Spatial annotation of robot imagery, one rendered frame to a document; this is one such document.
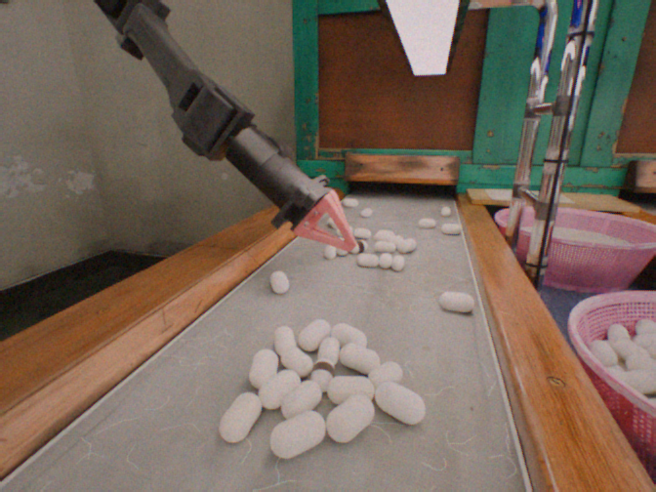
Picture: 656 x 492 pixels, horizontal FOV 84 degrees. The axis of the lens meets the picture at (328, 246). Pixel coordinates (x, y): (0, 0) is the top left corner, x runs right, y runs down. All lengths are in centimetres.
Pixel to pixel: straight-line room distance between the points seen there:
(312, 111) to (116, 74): 171
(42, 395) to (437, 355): 31
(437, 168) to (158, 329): 79
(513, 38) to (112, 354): 101
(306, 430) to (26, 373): 22
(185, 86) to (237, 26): 162
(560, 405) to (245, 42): 202
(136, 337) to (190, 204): 203
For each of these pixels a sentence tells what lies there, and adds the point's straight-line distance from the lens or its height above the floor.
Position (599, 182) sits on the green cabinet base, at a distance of 113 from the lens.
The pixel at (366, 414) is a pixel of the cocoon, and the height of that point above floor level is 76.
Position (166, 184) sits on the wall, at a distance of 247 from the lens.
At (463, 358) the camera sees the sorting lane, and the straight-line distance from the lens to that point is 37.
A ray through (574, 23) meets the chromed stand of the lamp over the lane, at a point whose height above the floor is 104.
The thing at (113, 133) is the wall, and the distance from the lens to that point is 269.
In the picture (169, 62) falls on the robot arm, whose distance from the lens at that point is 63.
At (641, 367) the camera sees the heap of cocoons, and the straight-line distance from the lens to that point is 43.
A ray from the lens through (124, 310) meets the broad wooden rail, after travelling 42.
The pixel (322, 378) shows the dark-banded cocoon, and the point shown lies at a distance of 30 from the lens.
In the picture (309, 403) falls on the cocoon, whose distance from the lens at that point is 28.
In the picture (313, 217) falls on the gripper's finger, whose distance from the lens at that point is 48.
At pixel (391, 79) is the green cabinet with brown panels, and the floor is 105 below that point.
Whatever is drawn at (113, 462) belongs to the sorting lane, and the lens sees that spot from 30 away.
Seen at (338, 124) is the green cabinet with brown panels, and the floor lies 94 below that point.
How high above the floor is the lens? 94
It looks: 18 degrees down
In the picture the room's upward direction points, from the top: straight up
